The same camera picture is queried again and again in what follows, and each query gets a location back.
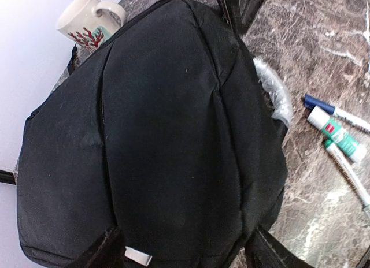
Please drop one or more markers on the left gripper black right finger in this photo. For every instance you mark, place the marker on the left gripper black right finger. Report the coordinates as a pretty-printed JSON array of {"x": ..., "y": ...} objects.
[{"x": 263, "y": 251}]

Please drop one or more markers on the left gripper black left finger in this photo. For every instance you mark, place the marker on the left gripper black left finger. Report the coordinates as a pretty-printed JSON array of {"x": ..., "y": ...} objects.
[{"x": 107, "y": 251}]

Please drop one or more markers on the white glue stick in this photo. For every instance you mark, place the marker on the white glue stick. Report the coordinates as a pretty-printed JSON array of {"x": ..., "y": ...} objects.
[{"x": 338, "y": 134}]

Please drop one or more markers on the blue cap white marker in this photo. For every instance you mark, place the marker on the blue cap white marker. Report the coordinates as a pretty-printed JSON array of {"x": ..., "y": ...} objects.
[{"x": 311, "y": 102}]

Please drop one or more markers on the cream ceramic mug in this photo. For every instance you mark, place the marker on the cream ceramic mug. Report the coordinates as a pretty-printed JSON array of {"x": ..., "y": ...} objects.
[{"x": 90, "y": 23}]

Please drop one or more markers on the black student backpack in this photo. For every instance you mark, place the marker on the black student backpack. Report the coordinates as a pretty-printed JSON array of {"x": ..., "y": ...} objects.
[{"x": 164, "y": 133}]

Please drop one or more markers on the white clear pen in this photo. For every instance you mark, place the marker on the white clear pen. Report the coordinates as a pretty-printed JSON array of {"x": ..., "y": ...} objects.
[{"x": 348, "y": 173}]

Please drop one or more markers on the left black frame post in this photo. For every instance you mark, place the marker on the left black frame post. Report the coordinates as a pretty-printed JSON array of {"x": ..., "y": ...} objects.
[{"x": 7, "y": 177}]

